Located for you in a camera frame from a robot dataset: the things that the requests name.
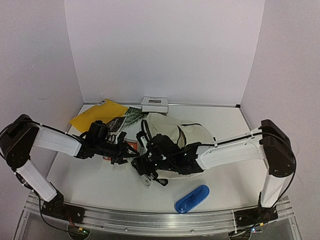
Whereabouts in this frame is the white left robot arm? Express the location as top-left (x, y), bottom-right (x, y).
top-left (0, 114), bottom-right (139, 218)

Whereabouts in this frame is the beige canvas student bag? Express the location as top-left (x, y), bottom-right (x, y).
top-left (136, 113), bottom-right (215, 186)

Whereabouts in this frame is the dark Three Days book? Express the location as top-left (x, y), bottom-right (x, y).
top-left (106, 107), bottom-right (148, 133)

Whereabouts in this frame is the silver black stapler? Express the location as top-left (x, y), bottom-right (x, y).
top-left (141, 174), bottom-right (153, 187)

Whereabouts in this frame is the blue pencil case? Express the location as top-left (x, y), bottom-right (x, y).
top-left (174, 184), bottom-right (210, 214)

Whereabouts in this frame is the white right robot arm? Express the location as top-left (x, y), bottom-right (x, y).
top-left (131, 119), bottom-right (297, 226)

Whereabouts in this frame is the white box with photo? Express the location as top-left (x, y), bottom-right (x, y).
top-left (141, 96), bottom-right (169, 114)

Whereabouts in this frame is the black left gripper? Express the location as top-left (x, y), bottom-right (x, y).
top-left (94, 137), bottom-right (139, 164)

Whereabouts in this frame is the yellow hardcover book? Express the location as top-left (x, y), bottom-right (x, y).
top-left (69, 98), bottom-right (129, 133)

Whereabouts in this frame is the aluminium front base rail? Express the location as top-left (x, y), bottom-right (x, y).
top-left (23, 192), bottom-right (296, 232)

